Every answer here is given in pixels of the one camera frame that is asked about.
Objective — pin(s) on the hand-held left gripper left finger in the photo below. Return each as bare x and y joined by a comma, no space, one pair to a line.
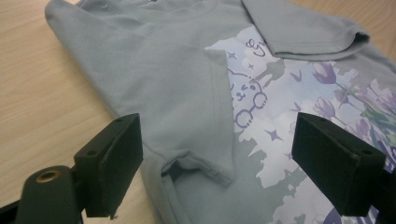
106,161

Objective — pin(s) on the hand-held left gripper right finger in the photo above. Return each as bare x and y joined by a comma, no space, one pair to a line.
336,165

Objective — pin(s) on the light blue printed T-shirt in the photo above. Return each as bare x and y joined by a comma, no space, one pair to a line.
162,84

